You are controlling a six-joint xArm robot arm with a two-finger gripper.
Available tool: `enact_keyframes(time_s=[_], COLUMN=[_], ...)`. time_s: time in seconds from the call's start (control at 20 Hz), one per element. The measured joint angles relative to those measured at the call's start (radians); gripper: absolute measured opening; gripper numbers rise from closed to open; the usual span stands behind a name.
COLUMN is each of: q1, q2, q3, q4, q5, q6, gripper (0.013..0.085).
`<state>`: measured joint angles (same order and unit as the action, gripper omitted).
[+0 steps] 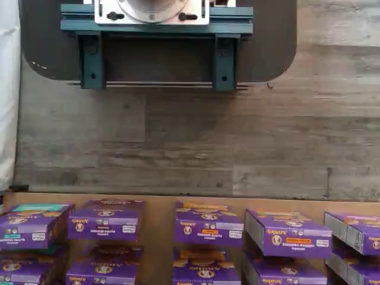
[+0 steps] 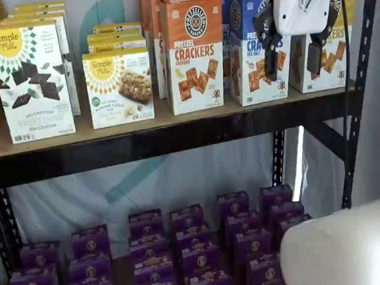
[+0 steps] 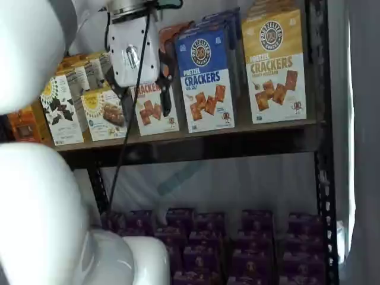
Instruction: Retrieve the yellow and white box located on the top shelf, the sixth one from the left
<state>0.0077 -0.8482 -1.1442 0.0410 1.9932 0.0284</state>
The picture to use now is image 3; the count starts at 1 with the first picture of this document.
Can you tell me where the black metal shelf rack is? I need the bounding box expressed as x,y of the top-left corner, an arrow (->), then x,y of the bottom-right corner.
56,0 -> 341,285

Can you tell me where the brown wooden shelf board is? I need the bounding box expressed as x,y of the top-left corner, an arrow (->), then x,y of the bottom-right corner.
29,100 -> 326,152

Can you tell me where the long black cable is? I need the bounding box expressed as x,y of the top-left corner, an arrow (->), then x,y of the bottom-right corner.
102,11 -> 151,222

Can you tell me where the white translucent plastic curtain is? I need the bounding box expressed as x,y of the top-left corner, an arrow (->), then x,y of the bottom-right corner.
326,0 -> 380,285

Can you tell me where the white sunflower cracker box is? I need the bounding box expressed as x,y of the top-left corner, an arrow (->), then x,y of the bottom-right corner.
64,65 -> 91,93
40,74 -> 85,147

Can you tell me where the orange white pretzel crackers box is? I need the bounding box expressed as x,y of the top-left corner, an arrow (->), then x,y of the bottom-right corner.
130,84 -> 181,137
160,20 -> 195,34
159,28 -> 179,52

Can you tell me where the orange Revival snack box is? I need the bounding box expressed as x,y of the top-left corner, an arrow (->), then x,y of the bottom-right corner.
7,105 -> 45,143

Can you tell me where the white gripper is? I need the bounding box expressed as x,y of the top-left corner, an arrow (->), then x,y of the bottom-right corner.
104,14 -> 176,129

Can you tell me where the blue white pretzel crackers box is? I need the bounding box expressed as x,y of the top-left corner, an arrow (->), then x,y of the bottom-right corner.
174,28 -> 237,134
201,7 -> 242,51
182,19 -> 239,99

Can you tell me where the purple macaroni box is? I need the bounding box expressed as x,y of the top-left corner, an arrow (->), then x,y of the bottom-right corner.
182,245 -> 222,276
106,212 -> 131,235
240,210 -> 276,235
173,270 -> 216,285
236,231 -> 277,253
227,275 -> 278,285
278,274 -> 327,285
166,207 -> 195,228
188,230 -> 223,249
154,227 -> 188,247
281,252 -> 327,278
127,210 -> 155,237
231,249 -> 278,280
195,212 -> 226,235
284,233 -> 326,256
287,212 -> 324,235
166,245 -> 182,271

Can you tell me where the yellow white pretzel crackers box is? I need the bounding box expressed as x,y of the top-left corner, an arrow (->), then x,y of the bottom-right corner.
248,0 -> 299,18
242,8 -> 308,125

